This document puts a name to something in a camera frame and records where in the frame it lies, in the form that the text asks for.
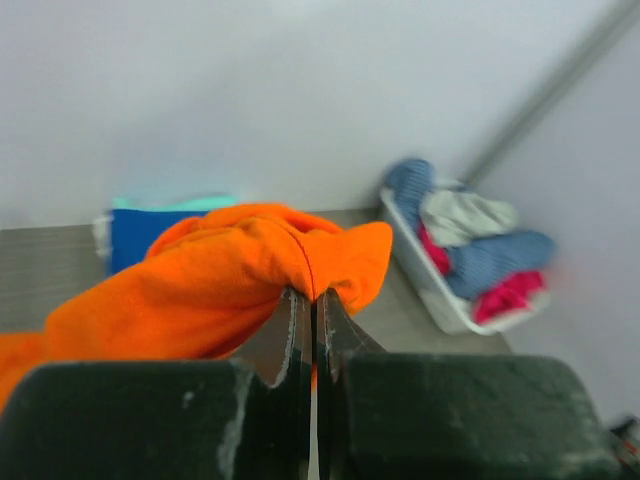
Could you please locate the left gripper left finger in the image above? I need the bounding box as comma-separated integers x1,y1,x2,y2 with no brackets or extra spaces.
1,289,312,479

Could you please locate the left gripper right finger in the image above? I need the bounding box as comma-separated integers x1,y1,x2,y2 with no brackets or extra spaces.
315,291,620,479

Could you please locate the orange t-shirt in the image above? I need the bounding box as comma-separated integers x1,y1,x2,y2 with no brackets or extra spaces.
1,204,393,399

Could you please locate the white plastic bin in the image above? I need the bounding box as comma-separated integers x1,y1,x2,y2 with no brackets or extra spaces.
380,187,551,336

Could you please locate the pink t-shirt in bin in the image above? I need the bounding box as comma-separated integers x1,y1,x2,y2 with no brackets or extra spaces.
418,226,555,324

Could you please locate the blue checkered shirt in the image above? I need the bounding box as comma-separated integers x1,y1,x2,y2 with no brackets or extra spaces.
385,159,555,300

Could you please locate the grey t-shirt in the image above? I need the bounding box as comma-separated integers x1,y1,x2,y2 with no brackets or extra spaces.
419,190,519,247

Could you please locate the folded teal t-shirt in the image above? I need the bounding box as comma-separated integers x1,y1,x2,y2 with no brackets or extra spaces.
111,194,238,212

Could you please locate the folded blue t-shirt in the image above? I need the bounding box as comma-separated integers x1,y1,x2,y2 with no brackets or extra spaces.
108,209,206,275

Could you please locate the right corner metal post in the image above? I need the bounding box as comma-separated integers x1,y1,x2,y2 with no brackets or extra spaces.
458,1,639,184

